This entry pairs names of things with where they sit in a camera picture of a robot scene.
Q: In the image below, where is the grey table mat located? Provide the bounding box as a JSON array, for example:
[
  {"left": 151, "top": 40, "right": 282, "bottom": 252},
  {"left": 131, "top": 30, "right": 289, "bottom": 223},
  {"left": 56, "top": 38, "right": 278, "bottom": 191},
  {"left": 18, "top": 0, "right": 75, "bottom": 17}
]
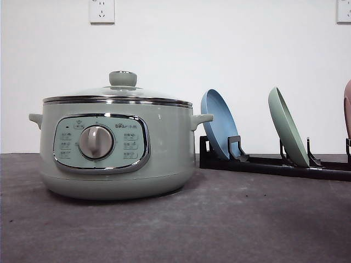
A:
[{"left": 0, "top": 153, "right": 351, "bottom": 263}]

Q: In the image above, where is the white wall socket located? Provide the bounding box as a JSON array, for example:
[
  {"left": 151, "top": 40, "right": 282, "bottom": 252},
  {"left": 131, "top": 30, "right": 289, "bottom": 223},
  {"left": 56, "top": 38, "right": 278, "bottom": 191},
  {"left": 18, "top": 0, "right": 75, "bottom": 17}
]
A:
[
  {"left": 88, "top": 0, "right": 115, "bottom": 26},
  {"left": 333, "top": 0, "right": 351, "bottom": 26}
]

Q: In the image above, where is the white wall socket right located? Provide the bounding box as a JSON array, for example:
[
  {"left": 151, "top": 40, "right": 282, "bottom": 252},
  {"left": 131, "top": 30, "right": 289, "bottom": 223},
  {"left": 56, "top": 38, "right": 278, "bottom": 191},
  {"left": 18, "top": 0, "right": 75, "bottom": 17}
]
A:
[{"left": 333, "top": 0, "right": 351, "bottom": 26}]

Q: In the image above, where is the pink plate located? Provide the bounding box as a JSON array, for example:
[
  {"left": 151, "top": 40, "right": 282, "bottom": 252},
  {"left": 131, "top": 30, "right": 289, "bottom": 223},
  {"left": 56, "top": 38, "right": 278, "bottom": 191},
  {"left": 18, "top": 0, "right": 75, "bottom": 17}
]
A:
[{"left": 343, "top": 79, "right": 351, "bottom": 139}]

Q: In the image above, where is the white wall socket left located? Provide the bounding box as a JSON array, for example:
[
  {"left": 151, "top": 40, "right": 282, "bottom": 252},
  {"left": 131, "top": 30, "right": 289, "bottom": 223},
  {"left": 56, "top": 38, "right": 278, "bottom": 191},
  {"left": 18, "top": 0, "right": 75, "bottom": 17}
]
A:
[{"left": 88, "top": 0, "right": 115, "bottom": 26}]

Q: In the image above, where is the black plate rack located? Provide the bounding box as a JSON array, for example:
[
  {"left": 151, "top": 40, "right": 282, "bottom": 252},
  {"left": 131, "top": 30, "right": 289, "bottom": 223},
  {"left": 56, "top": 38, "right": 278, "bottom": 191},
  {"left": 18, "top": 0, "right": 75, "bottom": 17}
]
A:
[{"left": 200, "top": 136, "right": 351, "bottom": 182}]

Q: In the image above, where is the green plate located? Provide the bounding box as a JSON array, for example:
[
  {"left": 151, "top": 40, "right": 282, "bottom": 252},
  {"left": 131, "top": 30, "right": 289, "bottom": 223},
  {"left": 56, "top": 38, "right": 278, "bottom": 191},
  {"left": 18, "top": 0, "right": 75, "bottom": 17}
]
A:
[{"left": 268, "top": 87, "right": 309, "bottom": 168}]

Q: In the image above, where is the glass steamer lid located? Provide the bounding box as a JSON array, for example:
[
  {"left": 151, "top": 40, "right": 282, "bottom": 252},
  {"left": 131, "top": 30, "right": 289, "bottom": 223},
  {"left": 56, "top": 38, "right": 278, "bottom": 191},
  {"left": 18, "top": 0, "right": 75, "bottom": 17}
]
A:
[{"left": 43, "top": 71, "right": 193, "bottom": 109}]

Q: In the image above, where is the blue plate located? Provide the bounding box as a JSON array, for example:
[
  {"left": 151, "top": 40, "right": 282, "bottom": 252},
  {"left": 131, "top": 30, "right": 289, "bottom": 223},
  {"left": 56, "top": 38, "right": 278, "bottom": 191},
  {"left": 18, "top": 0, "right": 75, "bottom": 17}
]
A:
[{"left": 201, "top": 89, "right": 242, "bottom": 158}]

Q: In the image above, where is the green electric steamer pot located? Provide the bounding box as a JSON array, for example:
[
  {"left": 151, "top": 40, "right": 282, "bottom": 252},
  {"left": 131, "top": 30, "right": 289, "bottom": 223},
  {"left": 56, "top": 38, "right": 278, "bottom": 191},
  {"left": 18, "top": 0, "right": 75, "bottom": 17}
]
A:
[{"left": 29, "top": 95, "right": 213, "bottom": 201}]

